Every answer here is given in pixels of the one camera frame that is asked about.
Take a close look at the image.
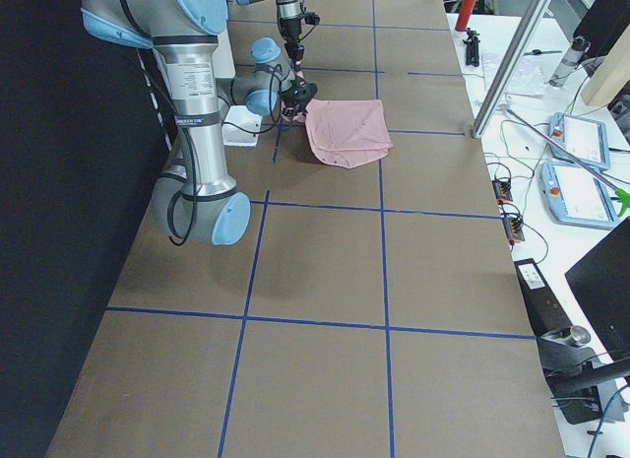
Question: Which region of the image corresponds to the lower teach pendant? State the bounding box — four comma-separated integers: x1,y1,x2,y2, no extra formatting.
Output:
539,162,620,230

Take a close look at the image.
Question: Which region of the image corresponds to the pink snoopy t-shirt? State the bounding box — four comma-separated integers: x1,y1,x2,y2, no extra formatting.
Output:
292,92,394,169

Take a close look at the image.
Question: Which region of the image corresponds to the aluminium frame post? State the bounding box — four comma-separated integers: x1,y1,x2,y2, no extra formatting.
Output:
472,0,551,139

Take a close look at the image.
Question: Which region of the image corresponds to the black box with label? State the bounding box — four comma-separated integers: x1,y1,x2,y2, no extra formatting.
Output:
514,258,572,337

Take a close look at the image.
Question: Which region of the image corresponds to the orange black connector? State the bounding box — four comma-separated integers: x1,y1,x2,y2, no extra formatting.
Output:
491,178,513,204
502,213,525,245

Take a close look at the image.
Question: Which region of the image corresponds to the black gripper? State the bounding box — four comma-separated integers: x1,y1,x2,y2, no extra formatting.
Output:
279,16,305,70
281,86,315,123

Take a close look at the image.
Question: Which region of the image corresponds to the upper orange black connector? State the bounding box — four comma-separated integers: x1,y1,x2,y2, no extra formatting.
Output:
491,178,513,204

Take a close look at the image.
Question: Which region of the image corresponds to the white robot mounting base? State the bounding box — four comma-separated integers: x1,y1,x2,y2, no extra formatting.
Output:
213,31,262,147

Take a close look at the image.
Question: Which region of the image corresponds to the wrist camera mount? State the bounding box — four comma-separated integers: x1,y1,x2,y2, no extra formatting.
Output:
302,12,321,27

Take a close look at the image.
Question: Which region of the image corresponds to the upper teach pendant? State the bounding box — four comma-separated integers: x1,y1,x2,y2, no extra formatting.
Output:
548,112,610,170

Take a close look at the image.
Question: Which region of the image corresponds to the lower orange black connector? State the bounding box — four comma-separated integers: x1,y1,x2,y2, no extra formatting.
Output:
502,213,525,245

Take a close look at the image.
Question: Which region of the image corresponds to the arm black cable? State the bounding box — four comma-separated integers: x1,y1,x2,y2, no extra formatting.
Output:
166,63,296,246
294,0,321,43

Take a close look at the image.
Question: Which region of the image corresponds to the red bottle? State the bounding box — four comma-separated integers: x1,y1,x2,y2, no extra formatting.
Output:
455,0,477,33

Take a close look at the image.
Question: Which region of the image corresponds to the teach pendant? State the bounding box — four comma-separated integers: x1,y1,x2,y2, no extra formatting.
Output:
548,112,610,170
539,162,620,230

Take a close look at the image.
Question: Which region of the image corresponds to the black folded tripod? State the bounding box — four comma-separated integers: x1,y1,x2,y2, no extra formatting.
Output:
463,28,480,67

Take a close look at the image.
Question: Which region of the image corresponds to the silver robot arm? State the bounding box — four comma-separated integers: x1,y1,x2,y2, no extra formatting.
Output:
235,0,304,71
81,0,319,245

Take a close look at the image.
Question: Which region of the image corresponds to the clear water bottle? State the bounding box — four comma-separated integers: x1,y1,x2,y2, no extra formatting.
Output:
549,35,590,88

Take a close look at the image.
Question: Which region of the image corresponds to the black monitor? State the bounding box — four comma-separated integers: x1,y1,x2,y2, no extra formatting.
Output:
565,220,630,360

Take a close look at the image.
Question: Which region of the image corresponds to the black clamp stand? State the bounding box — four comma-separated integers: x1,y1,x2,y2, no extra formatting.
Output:
536,327,629,425

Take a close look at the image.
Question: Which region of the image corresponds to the clear plastic sheet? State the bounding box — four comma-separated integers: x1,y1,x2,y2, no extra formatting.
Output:
480,53,547,98

